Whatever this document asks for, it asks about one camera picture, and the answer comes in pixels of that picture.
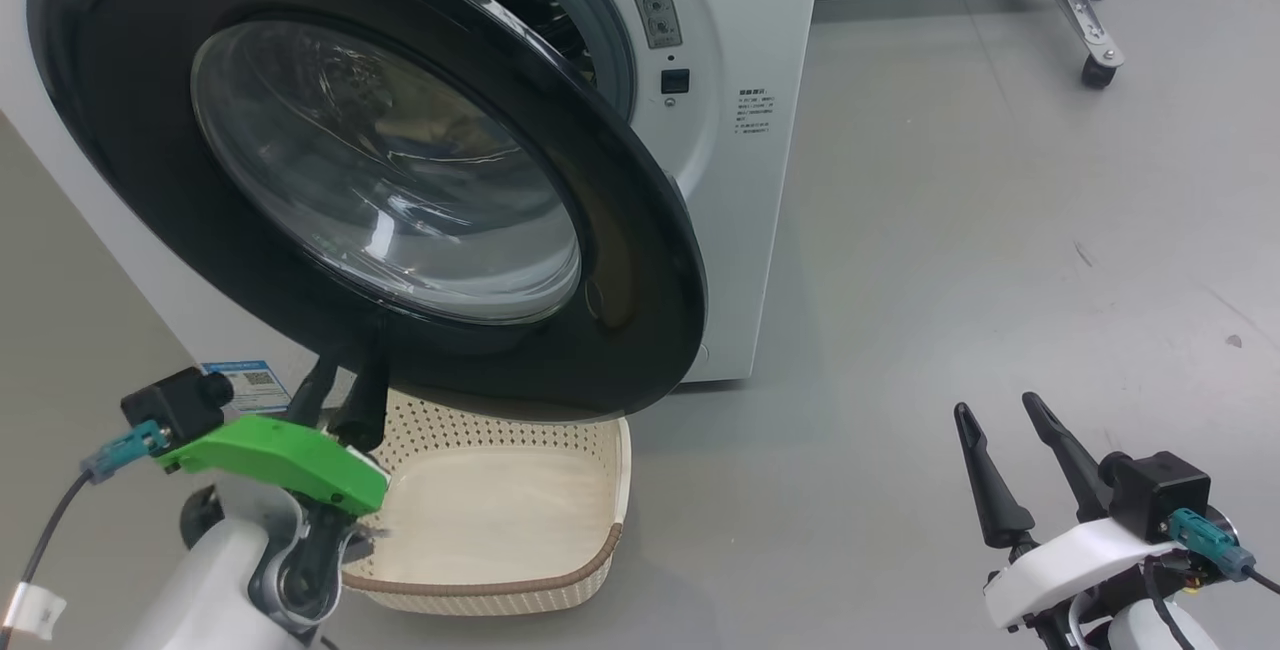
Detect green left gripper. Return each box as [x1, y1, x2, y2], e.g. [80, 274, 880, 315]
[158, 350, 391, 516]

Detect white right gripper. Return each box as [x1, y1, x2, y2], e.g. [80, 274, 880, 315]
[953, 392, 1186, 631]

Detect washing machine glass door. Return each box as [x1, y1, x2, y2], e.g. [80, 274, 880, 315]
[27, 0, 709, 423]

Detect white front-load washing machine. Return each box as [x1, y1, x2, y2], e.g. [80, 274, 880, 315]
[0, 0, 823, 401]

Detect grey rubber door gasket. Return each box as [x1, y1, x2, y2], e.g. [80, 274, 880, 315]
[440, 0, 638, 121]

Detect blue energy label sticker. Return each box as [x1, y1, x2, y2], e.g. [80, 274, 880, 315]
[200, 360, 291, 416]

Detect cream perforated laundry basket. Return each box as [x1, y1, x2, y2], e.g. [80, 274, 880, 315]
[340, 385, 633, 616]

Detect small printed text sticker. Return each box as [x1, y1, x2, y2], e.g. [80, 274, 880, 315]
[735, 85, 773, 138]

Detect metal leg with black caster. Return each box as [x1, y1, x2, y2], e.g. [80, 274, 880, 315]
[1048, 0, 1126, 91]

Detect grey warning sticker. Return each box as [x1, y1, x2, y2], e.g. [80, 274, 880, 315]
[617, 0, 684, 51]

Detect right cable with teal connector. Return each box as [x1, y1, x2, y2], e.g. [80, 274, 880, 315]
[1165, 508, 1280, 596]

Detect cable with teal connector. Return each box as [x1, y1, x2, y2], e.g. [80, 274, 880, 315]
[0, 420, 171, 643]
[1165, 508, 1280, 596]

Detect left cable with teal connector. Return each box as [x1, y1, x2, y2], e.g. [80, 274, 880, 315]
[0, 420, 171, 643]

